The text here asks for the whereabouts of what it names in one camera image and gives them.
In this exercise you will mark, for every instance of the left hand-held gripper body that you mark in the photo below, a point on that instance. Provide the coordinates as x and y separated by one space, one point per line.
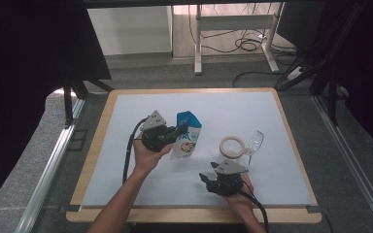
155 136

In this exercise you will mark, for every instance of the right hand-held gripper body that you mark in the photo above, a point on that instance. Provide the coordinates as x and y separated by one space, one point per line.
228 181

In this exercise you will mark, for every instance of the blue and white milk carton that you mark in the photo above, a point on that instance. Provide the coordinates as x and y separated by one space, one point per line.
187 142

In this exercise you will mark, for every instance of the person's right hand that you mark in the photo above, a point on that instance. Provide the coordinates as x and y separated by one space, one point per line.
243 199

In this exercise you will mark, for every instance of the person's left hand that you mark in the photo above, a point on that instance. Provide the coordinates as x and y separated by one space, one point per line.
147 158

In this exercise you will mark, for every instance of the beige tape roll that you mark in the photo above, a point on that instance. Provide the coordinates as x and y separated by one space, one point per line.
222 148

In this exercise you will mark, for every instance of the white table mat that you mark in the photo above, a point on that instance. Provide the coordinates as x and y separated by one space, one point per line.
239 106

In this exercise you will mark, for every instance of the black tape strip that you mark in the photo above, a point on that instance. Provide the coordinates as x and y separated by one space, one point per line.
317 209
69 208

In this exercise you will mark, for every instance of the black metal stand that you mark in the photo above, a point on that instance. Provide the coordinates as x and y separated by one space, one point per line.
332 90
68 100

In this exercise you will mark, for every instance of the white power strip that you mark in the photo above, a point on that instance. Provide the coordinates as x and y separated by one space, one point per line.
294 73

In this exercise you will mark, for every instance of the black curtain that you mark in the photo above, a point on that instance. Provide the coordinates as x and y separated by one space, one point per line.
22 64
366 64

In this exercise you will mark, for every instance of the black floor bracket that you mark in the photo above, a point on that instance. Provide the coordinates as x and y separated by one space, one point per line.
77 139

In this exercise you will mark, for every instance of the silver metal floor rail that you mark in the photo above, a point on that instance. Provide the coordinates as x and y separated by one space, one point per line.
48 174
353 165

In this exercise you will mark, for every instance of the white metal desk frame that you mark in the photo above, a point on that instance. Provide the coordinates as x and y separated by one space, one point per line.
233 22

